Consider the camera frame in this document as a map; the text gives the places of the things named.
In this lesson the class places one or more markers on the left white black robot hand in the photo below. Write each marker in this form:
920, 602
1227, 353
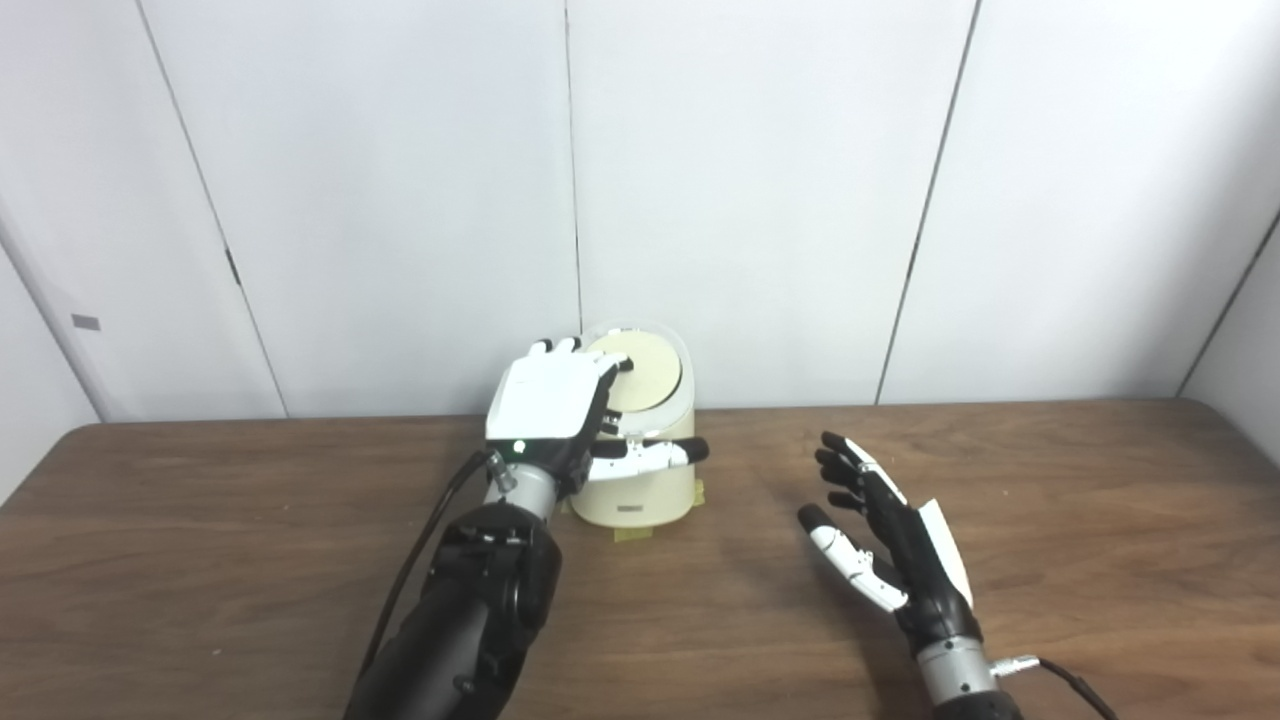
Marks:
545, 400

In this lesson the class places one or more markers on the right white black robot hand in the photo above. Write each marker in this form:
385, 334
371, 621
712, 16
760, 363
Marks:
930, 580

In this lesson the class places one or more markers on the cream round bin lid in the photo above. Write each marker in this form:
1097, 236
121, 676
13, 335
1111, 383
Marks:
650, 375

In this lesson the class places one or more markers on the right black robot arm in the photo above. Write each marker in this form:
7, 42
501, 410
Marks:
960, 680

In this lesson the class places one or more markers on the cream-colored bin body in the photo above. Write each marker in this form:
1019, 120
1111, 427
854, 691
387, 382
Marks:
640, 495

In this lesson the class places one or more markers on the dark wall panel hinge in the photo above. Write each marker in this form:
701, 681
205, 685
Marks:
234, 269

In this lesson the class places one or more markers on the small grey wall label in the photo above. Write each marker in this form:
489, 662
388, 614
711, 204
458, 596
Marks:
85, 322

